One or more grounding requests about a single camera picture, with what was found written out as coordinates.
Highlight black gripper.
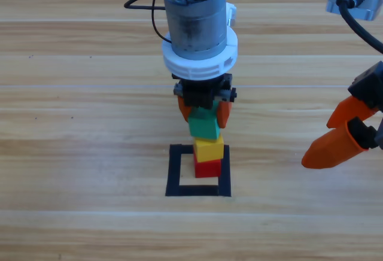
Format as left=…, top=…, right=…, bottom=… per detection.
left=172, top=74, right=238, bottom=129
left=301, top=60, right=383, bottom=169

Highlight black tape square outline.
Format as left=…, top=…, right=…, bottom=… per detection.
left=165, top=144, right=232, bottom=198

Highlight green wooden cube block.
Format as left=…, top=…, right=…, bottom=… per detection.
left=187, top=107, right=221, bottom=141

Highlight red wooden cube block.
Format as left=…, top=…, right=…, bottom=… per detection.
left=193, top=153, right=222, bottom=179

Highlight thick black camera cable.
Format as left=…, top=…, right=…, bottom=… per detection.
left=335, top=0, right=383, bottom=55

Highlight yellow wooden cube block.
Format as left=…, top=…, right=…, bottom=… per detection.
left=193, top=136, right=224, bottom=163

